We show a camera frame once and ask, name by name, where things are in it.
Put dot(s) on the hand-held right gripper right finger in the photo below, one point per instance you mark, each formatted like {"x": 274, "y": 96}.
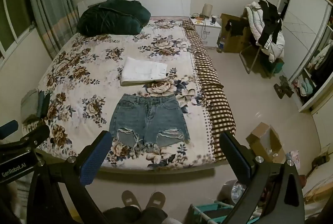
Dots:
{"x": 235, "y": 160}

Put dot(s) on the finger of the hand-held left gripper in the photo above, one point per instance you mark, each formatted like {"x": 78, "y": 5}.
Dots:
{"x": 33, "y": 135}
{"x": 9, "y": 129}

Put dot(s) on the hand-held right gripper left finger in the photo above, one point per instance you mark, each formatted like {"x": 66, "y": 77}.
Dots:
{"x": 94, "y": 161}

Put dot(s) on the blue denim shorts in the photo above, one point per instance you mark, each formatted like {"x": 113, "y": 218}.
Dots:
{"x": 145, "y": 117}

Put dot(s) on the folded white pants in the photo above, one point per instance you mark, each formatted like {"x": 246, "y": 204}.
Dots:
{"x": 141, "y": 70}

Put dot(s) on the folded grey clothes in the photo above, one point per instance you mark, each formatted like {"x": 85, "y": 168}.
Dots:
{"x": 32, "y": 104}

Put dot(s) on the trash bin with bag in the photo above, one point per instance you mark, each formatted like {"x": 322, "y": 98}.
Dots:
{"x": 231, "y": 191}

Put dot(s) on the open cardboard box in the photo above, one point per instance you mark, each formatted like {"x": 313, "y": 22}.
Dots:
{"x": 262, "y": 138}

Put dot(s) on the grey slipper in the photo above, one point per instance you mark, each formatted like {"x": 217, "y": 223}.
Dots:
{"x": 130, "y": 199}
{"x": 156, "y": 200}

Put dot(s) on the teal storage rack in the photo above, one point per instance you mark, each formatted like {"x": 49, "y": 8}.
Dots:
{"x": 208, "y": 212}

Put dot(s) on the brown checked bedsheet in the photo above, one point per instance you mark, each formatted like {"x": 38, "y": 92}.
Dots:
{"x": 214, "y": 99}

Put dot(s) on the person's legs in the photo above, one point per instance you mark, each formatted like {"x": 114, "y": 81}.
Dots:
{"x": 135, "y": 216}

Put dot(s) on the bed with floral sheet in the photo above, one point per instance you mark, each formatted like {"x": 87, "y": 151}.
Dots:
{"x": 85, "y": 78}

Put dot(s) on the window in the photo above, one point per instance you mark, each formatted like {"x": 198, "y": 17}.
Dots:
{"x": 13, "y": 18}

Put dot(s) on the brown cardboard box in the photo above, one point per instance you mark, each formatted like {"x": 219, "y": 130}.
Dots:
{"x": 234, "y": 43}

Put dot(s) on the plastic water bottle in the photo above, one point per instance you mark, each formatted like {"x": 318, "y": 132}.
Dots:
{"x": 221, "y": 43}

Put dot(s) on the white nightstand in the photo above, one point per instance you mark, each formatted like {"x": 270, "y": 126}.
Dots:
{"x": 209, "y": 33}

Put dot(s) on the black cloth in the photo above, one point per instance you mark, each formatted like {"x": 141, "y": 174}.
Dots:
{"x": 238, "y": 26}

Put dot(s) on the green striped curtain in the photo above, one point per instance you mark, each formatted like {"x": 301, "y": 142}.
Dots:
{"x": 49, "y": 0}

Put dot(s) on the chair piled with clothes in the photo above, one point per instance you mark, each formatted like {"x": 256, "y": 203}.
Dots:
{"x": 253, "y": 23}

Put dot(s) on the dark green duvet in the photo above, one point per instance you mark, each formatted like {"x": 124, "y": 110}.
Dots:
{"x": 111, "y": 17}

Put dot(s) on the dark cup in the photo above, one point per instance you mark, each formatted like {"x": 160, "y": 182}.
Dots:
{"x": 213, "y": 19}

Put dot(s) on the black striped garment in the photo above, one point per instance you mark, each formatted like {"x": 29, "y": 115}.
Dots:
{"x": 271, "y": 20}

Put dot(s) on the beige table lamp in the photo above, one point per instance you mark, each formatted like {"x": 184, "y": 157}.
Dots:
{"x": 207, "y": 10}

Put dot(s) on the white wardrobe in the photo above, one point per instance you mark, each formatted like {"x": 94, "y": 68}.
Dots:
{"x": 304, "y": 20}

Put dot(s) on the white bed headboard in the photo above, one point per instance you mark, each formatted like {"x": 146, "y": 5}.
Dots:
{"x": 166, "y": 2}

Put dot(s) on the metal frame chair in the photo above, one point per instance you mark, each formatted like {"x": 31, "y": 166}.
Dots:
{"x": 248, "y": 57}

